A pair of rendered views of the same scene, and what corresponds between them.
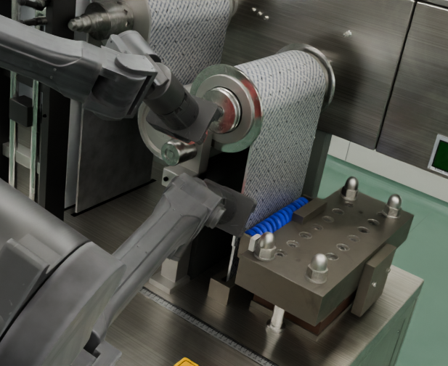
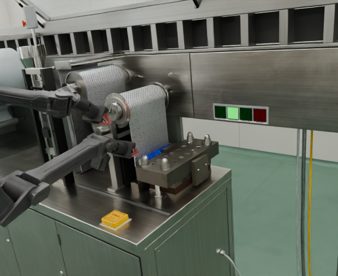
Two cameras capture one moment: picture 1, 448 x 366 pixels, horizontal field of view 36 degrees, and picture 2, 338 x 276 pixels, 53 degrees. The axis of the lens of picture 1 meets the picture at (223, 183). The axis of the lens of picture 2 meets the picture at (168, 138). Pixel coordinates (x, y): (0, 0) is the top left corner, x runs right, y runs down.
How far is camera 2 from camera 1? 0.45 m
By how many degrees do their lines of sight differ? 11
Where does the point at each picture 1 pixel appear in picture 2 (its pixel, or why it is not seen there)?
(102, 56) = (49, 93)
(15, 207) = not seen: outside the picture
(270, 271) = (146, 170)
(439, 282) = (289, 191)
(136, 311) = (99, 200)
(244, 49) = not seen: hidden behind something
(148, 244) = (69, 154)
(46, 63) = (27, 99)
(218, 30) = (120, 85)
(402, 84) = (195, 87)
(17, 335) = not seen: outside the picture
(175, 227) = (84, 149)
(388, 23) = (182, 65)
